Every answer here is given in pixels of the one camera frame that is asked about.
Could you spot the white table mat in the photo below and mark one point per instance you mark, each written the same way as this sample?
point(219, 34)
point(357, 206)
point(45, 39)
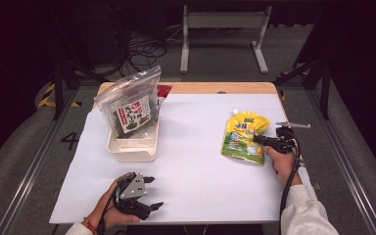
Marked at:
point(192, 182)

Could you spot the aluminium floor rail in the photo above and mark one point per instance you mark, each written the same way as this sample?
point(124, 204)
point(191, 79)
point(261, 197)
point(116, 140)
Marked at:
point(29, 169)
point(346, 169)

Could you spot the white metal stand frame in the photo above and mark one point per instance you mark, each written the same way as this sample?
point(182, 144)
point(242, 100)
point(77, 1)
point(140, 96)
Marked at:
point(225, 20)

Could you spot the person's left hand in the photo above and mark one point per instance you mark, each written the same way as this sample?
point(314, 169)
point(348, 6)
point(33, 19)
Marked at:
point(106, 213)

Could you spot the person's right hand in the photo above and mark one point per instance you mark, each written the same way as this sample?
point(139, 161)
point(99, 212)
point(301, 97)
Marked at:
point(285, 166)

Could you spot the yellow green spout pouch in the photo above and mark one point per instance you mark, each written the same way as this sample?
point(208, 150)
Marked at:
point(241, 143)

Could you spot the red white snack packet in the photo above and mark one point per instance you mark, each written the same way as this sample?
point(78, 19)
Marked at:
point(164, 90)

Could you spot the white divided plastic box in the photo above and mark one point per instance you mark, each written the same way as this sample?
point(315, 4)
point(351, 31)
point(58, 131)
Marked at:
point(137, 151)

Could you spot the clear bag of dried seaweed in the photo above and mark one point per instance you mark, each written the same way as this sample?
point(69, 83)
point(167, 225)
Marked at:
point(130, 107)

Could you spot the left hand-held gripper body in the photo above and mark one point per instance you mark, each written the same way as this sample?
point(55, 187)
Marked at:
point(132, 191)

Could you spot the black metal stand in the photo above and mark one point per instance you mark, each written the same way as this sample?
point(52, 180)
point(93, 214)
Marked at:
point(324, 88)
point(58, 84)

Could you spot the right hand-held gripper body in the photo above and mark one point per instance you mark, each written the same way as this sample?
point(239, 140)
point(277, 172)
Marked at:
point(284, 142)

